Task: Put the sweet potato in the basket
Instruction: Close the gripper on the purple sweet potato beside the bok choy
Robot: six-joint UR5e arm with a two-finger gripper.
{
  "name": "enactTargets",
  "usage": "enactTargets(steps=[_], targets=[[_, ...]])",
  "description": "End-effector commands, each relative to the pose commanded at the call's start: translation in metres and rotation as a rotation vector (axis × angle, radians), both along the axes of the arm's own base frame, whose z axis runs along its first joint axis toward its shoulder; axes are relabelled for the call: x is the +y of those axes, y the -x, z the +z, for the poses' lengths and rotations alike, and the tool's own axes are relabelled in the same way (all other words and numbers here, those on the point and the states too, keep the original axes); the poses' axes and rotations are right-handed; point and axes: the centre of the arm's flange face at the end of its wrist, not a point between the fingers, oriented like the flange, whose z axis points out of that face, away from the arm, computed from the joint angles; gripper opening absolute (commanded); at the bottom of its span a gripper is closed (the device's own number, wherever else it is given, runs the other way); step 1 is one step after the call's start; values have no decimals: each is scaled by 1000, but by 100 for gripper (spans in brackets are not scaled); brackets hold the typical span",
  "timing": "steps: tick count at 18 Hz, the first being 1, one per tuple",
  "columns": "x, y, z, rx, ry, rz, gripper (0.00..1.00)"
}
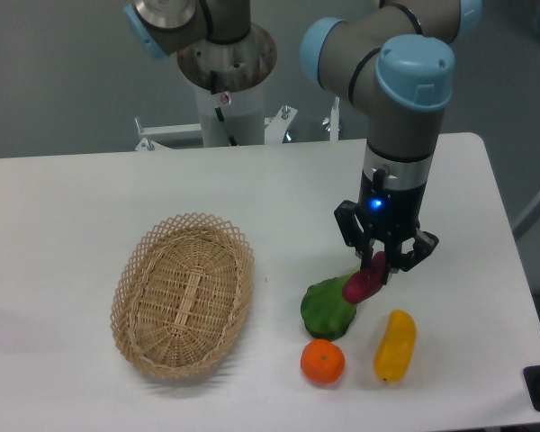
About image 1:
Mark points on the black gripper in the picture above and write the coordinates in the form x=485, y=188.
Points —
x=390, y=216

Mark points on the purple sweet potato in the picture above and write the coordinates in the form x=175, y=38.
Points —
x=366, y=282

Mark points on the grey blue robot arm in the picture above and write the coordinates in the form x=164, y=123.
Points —
x=396, y=66

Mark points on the woven wicker basket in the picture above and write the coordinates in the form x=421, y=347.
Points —
x=183, y=296

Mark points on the green leafy vegetable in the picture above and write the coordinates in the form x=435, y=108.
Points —
x=325, y=313

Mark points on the yellow bell pepper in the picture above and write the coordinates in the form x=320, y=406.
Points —
x=394, y=353

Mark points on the orange tangerine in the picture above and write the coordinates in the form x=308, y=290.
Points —
x=322, y=362

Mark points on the white metal base frame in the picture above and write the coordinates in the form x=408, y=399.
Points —
x=277, y=131

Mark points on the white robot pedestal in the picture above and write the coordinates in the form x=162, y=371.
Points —
x=231, y=118

